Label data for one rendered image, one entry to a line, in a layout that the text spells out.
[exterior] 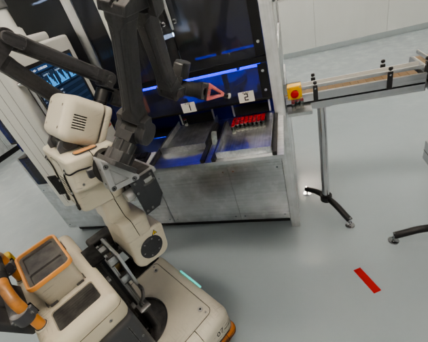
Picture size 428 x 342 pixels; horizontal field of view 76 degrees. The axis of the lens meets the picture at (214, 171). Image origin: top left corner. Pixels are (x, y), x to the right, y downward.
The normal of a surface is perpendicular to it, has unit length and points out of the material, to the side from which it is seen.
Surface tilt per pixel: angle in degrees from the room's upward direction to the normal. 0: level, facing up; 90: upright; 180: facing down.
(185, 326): 0
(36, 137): 90
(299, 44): 90
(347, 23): 90
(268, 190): 90
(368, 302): 0
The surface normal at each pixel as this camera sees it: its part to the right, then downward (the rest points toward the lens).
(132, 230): 0.69, 0.23
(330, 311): -0.25, -0.80
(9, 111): -0.11, 0.58
